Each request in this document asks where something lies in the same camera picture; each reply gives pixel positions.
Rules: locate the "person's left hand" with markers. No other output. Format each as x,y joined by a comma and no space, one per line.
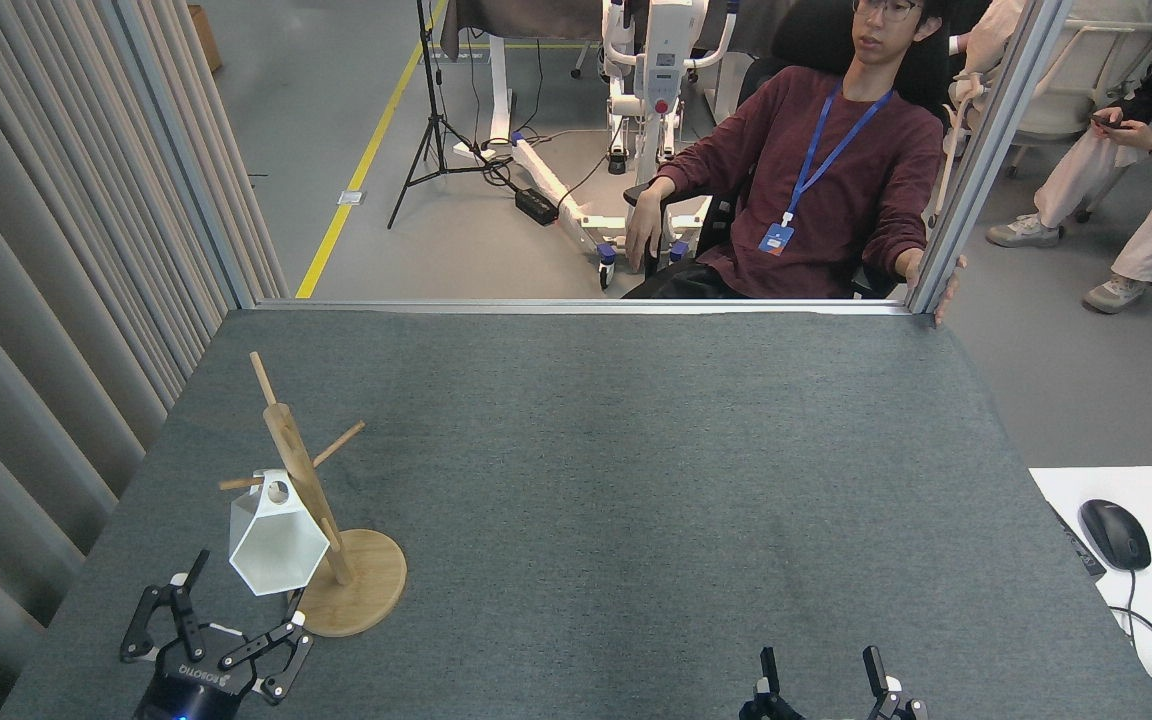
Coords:
948,295

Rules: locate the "brown cardboard box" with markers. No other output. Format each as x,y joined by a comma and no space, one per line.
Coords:
204,40

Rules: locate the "person on office chair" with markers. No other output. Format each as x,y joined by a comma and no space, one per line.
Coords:
836,190

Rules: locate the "white stand on wheels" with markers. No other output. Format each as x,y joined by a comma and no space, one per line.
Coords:
671,40

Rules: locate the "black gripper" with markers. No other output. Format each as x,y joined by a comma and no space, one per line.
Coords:
191,685

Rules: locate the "black computer mouse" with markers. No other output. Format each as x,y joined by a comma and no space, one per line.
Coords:
1116,535

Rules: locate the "person in pale clothing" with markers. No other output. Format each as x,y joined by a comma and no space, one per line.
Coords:
996,30

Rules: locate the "wooden cup stand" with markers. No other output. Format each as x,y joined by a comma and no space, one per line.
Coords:
356,600

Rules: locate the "black power strip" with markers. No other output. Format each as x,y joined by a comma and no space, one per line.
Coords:
536,206

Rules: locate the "white hexagonal cup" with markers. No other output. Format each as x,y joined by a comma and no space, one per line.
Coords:
276,545

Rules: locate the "dark cloth over desk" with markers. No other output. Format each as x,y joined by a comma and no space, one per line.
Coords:
526,20

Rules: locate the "black flat strip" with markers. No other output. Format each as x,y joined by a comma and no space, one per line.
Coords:
1081,548

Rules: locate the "black office chair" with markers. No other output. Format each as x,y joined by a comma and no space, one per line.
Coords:
806,40

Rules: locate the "black tripod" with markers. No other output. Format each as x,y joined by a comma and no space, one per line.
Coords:
427,60

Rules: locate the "silver frame post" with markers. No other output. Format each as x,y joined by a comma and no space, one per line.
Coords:
986,150

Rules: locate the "small white floor plate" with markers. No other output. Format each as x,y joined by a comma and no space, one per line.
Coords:
351,197

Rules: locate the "white desk leg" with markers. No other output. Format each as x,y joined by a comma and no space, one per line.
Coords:
499,90

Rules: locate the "white chair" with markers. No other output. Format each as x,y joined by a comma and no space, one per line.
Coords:
1086,60

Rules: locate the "dark rimmed glasses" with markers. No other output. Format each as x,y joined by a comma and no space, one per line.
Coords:
886,8

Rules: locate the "dark phone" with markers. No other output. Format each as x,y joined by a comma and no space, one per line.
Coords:
1108,121

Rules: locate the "silver table edge rail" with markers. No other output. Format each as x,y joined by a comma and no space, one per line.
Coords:
586,306

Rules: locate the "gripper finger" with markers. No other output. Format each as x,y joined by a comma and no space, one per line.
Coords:
886,705
768,700

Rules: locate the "grey pleated curtain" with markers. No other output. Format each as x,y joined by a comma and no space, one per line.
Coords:
36,300

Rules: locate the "person's right hand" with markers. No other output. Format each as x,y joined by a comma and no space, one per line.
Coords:
644,230

